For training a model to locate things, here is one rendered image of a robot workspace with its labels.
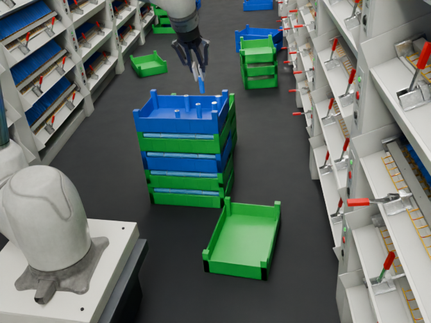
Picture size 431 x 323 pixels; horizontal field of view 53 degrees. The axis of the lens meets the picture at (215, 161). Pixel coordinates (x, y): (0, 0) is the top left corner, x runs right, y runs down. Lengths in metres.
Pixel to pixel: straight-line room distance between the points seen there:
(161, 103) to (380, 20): 1.06
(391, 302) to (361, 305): 0.25
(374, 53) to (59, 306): 0.85
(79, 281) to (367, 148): 0.71
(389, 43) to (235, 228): 0.92
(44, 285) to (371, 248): 0.73
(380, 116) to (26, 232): 0.77
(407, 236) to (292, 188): 1.05
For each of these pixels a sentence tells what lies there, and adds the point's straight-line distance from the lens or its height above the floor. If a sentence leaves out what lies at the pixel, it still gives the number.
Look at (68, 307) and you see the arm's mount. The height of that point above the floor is 0.24.
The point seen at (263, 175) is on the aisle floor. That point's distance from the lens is 1.81.
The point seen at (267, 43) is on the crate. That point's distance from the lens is 2.90.
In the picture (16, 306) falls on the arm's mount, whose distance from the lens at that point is 1.14.
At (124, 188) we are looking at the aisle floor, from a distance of 1.85.
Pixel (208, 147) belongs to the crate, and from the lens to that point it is 1.50.
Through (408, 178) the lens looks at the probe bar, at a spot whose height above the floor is 0.57.
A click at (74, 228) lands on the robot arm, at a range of 1.03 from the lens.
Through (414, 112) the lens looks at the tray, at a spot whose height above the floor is 0.72.
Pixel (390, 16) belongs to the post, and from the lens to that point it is 0.83.
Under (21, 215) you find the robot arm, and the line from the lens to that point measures 1.00.
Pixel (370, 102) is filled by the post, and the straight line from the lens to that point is 0.87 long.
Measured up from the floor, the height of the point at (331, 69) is 0.53.
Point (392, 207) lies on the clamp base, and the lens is 0.77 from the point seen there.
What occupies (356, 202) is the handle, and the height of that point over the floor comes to 0.55.
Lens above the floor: 1.00
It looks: 31 degrees down
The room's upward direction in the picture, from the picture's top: 5 degrees counter-clockwise
